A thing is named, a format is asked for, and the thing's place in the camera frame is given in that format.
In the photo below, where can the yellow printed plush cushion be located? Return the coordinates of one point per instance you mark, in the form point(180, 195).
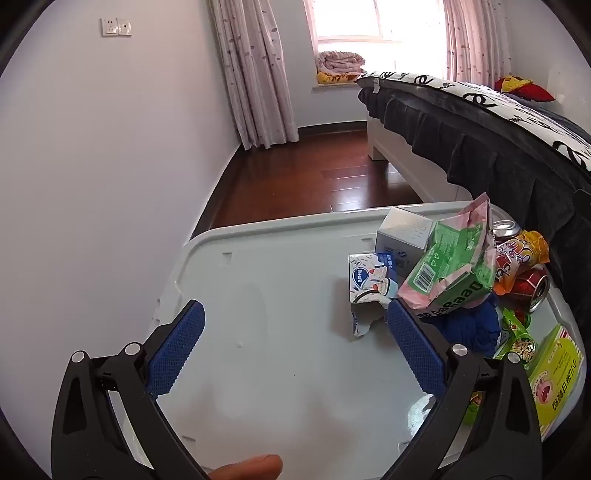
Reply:
point(334, 78)

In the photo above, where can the crushed red can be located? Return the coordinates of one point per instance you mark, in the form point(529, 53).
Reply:
point(531, 286)

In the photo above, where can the pink patterned curtain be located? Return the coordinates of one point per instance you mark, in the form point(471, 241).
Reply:
point(475, 41)
point(254, 69)

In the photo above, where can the red pillow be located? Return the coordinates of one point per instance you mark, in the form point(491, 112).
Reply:
point(535, 92)

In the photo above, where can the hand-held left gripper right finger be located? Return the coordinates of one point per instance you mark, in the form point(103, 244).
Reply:
point(415, 346)

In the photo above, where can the yellow green cardboard box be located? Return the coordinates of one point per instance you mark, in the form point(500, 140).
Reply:
point(556, 378)

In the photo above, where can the window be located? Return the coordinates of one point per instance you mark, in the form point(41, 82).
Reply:
point(374, 18)

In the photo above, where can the red can with silver top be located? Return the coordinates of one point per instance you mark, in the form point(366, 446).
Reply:
point(505, 228)

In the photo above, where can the orange snack bag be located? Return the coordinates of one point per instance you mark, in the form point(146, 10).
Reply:
point(519, 254)

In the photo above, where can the white wall socket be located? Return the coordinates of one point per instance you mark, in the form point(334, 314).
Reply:
point(115, 27)

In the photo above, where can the green and pink snack bag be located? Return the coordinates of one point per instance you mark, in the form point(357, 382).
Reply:
point(445, 258)

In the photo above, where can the white bed frame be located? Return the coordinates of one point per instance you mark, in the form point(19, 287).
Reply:
point(392, 143)

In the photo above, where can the folded pink quilt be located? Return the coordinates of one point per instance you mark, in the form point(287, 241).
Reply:
point(339, 62)

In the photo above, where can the small grey cardboard box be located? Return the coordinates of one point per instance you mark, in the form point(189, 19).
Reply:
point(401, 230)

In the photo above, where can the black and white printed blanket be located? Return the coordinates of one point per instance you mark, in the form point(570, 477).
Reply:
point(498, 104)

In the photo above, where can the crumpled clear wrapper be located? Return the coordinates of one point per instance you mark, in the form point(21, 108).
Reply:
point(419, 413)

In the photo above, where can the blue cloth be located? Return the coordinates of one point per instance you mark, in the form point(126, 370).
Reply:
point(471, 327)

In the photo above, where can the torn blue white milk carton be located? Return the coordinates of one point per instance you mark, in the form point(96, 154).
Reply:
point(369, 277)

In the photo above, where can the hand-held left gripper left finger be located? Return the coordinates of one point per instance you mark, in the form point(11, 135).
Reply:
point(178, 350)

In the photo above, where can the green snack packet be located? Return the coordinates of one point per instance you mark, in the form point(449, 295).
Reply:
point(517, 341)

